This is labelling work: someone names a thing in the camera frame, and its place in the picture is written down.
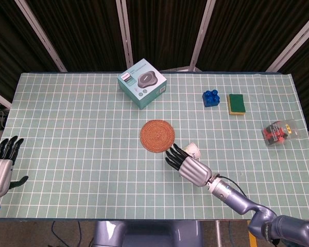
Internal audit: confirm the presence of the teal cardboard product box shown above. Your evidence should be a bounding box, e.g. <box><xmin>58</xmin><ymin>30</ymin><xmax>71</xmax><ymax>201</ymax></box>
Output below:
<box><xmin>117</xmin><ymin>58</ymin><xmax>167</xmax><ymax>110</ymax></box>

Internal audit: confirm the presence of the round brown woven coaster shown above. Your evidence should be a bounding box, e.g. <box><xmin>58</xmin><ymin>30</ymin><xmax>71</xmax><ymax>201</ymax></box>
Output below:
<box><xmin>140</xmin><ymin>119</ymin><xmax>176</xmax><ymax>153</ymax></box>

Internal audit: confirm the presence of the blue-grey robot torso base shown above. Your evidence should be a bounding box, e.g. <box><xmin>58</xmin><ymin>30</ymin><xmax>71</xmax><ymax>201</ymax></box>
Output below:
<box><xmin>92</xmin><ymin>220</ymin><xmax>204</xmax><ymax>247</ymax></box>

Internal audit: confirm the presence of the clear bag of red parts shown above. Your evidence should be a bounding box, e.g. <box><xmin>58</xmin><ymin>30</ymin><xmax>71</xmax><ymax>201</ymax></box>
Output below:
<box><xmin>262</xmin><ymin>119</ymin><xmax>301</xmax><ymax>148</ymax></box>

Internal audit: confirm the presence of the dark pleated curtain panel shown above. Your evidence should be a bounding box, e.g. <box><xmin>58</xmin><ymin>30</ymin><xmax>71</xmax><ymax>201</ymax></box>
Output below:
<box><xmin>126</xmin><ymin>0</ymin><xmax>209</xmax><ymax>70</ymax></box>
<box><xmin>197</xmin><ymin>0</ymin><xmax>309</xmax><ymax>73</ymax></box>
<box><xmin>0</xmin><ymin>0</ymin><xmax>60</xmax><ymax>103</ymax></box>
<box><xmin>25</xmin><ymin>0</ymin><xmax>127</xmax><ymax>73</ymax></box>
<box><xmin>279</xmin><ymin>24</ymin><xmax>309</xmax><ymax>131</ymax></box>

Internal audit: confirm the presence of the green white grid tablecloth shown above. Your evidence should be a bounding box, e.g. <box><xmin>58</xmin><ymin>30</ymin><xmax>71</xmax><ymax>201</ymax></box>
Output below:
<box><xmin>0</xmin><ymin>72</ymin><xmax>309</xmax><ymax>221</ymax></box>

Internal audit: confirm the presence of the yellow green scrub sponge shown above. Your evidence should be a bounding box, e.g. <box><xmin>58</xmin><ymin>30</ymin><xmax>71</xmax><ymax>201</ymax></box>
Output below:
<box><xmin>226</xmin><ymin>93</ymin><xmax>247</xmax><ymax>116</ymax></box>

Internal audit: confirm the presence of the blue toy building brick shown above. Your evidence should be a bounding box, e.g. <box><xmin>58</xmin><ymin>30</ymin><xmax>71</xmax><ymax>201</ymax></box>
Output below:
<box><xmin>202</xmin><ymin>89</ymin><xmax>221</xmax><ymax>108</ymax></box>

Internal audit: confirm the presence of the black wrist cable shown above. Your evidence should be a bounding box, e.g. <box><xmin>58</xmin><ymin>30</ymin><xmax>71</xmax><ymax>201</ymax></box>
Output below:
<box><xmin>213</xmin><ymin>174</ymin><xmax>249</xmax><ymax>200</ymax></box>

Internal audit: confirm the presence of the white table leg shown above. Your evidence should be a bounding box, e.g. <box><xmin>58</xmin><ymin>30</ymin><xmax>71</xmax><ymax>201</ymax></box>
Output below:
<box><xmin>215</xmin><ymin>220</ymin><xmax>221</xmax><ymax>247</ymax></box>

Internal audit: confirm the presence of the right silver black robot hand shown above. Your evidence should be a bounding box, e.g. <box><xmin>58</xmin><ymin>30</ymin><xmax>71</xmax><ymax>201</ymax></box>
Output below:
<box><xmin>165</xmin><ymin>143</ymin><xmax>213</xmax><ymax>186</ymax></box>

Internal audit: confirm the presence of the white floral paper cup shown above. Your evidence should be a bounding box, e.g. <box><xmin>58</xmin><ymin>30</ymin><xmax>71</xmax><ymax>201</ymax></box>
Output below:
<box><xmin>182</xmin><ymin>142</ymin><xmax>202</xmax><ymax>162</ymax></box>

